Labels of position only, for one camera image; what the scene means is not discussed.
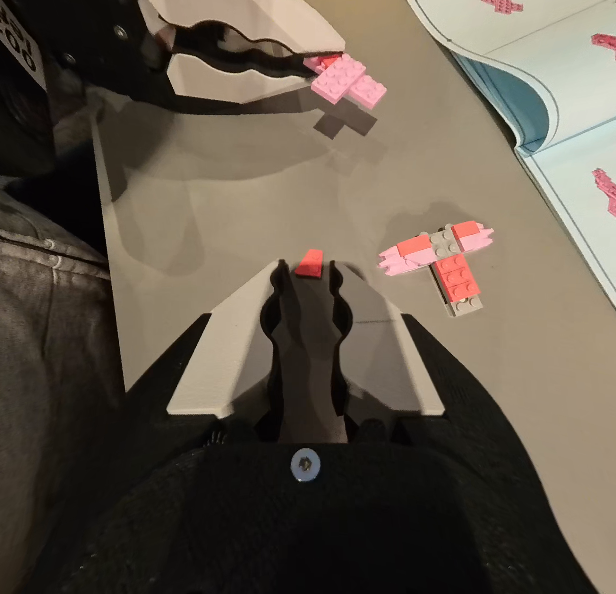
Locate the person's leg in grey jeans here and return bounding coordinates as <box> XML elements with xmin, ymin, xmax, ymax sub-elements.
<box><xmin>0</xmin><ymin>173</ymin><xmax>128</xmax><ymax>594</ymax></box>

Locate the pink plate brick assembly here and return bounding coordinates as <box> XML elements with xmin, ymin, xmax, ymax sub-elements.
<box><xmin>303</xmin><ymin>53</ymin><xmax>388</xmax><ymax>109</ymax></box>

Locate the red slope brick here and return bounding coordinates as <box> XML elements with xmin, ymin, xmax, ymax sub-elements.
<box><xmin>295</xmin><ymin>249</ymin><xmax>324</xmax><ymax>280</ymax></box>

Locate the pink red grey brick model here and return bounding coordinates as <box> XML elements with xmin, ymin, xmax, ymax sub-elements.
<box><xmin>378</xmin><ymin>221</ymin><xmax>496</xmax><ymax>320</ymax></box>

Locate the open instruction booklet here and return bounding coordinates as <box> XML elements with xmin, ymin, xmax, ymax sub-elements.
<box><xmin>399</xmin><ymin>0</ymin><xmax>616</xmax><ymax>312</ymax></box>

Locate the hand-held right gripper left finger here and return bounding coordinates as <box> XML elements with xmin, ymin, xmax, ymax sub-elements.
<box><xmin>167</xmin><ymin>259</ymin><xmax>292</xmax><ymax>442</ymax></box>

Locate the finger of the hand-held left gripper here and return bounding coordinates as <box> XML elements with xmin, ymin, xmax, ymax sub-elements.
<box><xmin>166</xmin><ymin>46</ymin><xmax>316</xmax><ymax>106</ymax></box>
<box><xmin>132</xmin><ymin>0</ymin><xmax>347</xmax><ymax>63</ymax></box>

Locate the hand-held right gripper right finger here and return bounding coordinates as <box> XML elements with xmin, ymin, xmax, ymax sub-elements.
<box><xmin>329</xmin><ymin>261</ymin><xmax>444</xmax><ymax>442</ymax></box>

